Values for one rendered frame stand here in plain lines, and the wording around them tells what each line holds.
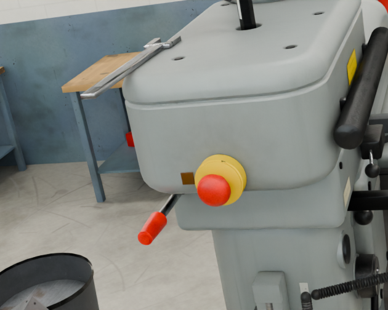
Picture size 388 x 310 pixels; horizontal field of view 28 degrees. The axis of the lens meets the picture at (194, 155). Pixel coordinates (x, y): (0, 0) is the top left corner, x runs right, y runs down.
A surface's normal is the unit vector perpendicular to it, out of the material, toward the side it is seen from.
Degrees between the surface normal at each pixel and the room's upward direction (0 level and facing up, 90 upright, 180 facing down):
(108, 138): 90
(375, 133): 0
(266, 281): 0
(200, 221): 90
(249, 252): 90
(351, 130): 90
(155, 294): 0
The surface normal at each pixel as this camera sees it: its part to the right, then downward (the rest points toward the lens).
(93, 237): -0.18, -0.92
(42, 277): 0.23, 0.25
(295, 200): -0.30, 0.40
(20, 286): 0.62, 0.11
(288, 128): -0.01, 0.36
